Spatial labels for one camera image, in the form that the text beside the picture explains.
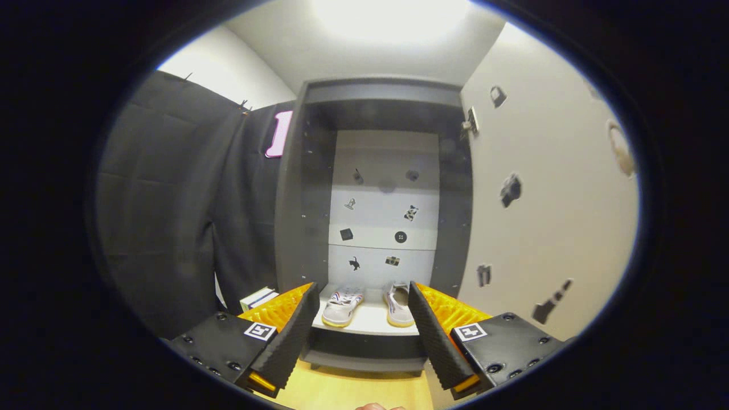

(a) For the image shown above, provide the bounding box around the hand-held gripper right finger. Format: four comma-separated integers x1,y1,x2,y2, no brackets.
408,281,570,400

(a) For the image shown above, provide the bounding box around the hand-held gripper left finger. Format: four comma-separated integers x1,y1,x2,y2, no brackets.
165,282,321,399

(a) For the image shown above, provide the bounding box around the white shoe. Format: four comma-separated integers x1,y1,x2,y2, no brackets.
321,288,365,328
383,282,416,328

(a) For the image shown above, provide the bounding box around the dark grey shoe cabinet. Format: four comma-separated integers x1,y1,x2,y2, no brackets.
275,77,473,374

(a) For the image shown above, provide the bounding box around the beige shoe cabinet door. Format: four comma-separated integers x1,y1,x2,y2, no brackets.
424,22,640,409

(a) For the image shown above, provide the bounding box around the metal door hinge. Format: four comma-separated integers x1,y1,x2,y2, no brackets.
460,106,481,141

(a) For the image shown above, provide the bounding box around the dark blue book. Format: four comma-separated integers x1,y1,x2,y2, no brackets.
248,290,277,312

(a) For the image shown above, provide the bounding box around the black backdrop cloth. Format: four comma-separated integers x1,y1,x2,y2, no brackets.
96,69,297,339

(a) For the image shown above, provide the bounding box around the large ceiling light panel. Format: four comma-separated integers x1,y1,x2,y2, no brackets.
310,0,470,43

